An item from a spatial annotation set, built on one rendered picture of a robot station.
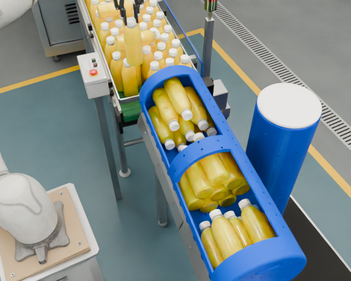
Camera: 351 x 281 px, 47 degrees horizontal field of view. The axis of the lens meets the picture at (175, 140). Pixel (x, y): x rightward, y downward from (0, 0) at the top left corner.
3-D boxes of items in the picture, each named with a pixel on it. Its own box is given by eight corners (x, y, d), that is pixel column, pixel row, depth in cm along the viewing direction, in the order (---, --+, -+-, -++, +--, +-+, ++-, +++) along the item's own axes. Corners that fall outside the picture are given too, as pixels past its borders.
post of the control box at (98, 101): (116, 200, 265) (91, 86, 189) (115, 195, 267) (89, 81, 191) (122, 199, 266) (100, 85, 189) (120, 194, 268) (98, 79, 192)
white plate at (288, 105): (335, 114, 171) (335, 116, 172) (296, 75, 188) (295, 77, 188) (282, 135, 164) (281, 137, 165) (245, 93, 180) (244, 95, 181)
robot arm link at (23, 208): (37, 253, 128) (10, 219, 111) (-5, 230, 134) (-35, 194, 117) (68, 212, 136) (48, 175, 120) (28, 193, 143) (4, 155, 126)
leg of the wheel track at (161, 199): (159, 227, 252) (155, 168, 204) (156, 219, 255) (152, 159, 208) (168, 224, 253) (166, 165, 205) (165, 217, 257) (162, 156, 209)
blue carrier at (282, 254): (218, 313, 128) (221, 280, 106) (142, 122, 182) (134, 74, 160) (298, 282, 133) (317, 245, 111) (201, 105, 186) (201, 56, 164)
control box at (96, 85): (88, 99, 183) (84, 82, 175) (80, 72, 195) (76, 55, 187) (110, 94, 185) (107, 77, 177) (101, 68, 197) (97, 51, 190)
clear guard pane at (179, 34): (198, 126, 245) (201, 63, 208) (159, 51, 293) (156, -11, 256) (198, 126, 245) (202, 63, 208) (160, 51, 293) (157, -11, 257)
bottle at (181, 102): (159, 86, 166) (174, 118, 154) (169, 73, 163) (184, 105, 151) (173, 90, 171) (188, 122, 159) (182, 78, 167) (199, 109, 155)
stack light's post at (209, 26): (198, 155, 289) (207, 21, 205) (196, 151, 292) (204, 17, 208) (204, 153, 290) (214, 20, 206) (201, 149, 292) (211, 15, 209)
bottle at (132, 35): (139, 54, 176) (135, 15, 161) (146, 63, 172) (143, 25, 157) (123, 59, 174) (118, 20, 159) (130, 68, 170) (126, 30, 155)
